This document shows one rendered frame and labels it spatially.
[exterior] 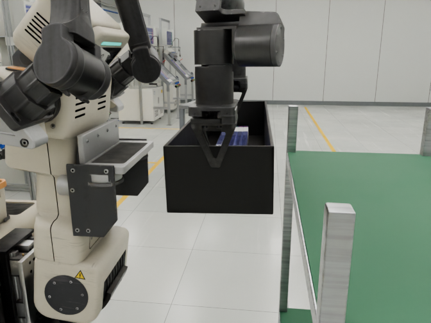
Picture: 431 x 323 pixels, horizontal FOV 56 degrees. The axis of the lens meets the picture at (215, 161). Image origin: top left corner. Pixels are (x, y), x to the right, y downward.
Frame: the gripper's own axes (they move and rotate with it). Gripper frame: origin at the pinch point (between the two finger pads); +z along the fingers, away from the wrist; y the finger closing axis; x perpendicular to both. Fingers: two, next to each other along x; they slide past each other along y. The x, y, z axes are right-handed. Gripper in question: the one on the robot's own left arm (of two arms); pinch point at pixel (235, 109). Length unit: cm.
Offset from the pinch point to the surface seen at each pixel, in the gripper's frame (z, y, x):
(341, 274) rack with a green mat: 7, -75, -16
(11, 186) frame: 77, 145, 172
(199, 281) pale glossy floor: 111, 83, 26
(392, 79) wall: 64, 871, -319
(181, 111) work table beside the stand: 37, 235, 60
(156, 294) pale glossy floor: 110, 68, 47
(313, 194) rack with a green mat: 15.5, -28.2, -19.2
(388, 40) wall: -23, 873, -304
